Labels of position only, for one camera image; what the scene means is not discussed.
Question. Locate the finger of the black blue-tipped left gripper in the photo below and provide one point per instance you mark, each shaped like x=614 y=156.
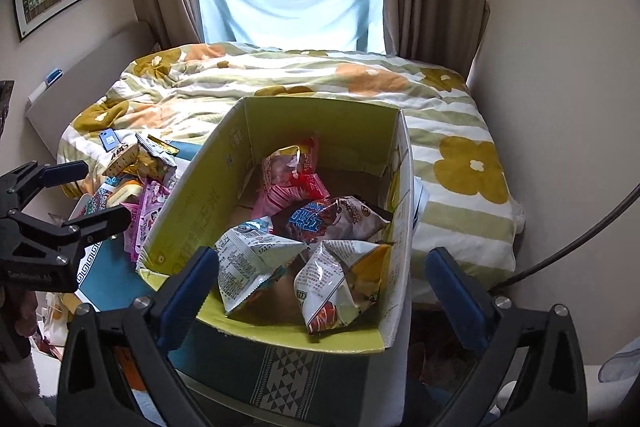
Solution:
x=69 y=172

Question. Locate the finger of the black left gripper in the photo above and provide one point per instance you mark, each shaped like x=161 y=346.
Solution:
x=96 y=227

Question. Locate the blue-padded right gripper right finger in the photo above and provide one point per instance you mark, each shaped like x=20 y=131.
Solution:
x=551 y=388

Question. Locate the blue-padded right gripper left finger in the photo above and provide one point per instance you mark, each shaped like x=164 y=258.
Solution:
x=93 y=389

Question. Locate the pink red snack bag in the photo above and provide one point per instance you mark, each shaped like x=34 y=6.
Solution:
x=288 y=176

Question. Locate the gold brown snack bag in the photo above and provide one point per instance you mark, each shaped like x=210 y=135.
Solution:
x=146 y=158

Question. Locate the person's left hand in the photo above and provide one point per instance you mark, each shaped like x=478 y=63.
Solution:
x=18 y=322

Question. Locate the pink purple snack bag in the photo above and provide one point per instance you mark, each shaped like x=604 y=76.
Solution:
x=143 y=214

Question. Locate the small blue tag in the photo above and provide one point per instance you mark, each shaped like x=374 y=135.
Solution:
x=109 y=139

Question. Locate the blue white bottle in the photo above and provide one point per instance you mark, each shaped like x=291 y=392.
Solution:
x=51 y=78

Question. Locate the grey bed headboard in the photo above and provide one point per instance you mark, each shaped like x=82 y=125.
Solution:
x=85 y=82

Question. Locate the teal patterned blanket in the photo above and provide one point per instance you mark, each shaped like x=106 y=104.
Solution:
x=294 y=388

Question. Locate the white blue snack bag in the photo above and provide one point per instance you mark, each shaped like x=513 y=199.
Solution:
x=251 y=259

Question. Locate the floral striped duvet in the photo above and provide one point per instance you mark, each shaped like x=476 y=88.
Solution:
x=183 y=93

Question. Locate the silver orange snack bag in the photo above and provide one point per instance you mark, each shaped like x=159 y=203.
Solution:
x=340 y=281

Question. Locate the yellow-green cardboard box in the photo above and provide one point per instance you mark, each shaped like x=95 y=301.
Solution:
x=369 y=158

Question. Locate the dark purple snack bag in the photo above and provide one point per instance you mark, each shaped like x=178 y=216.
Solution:
x=340 y=217

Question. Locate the light blue window cloth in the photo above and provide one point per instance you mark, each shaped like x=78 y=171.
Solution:
x=342 y=25

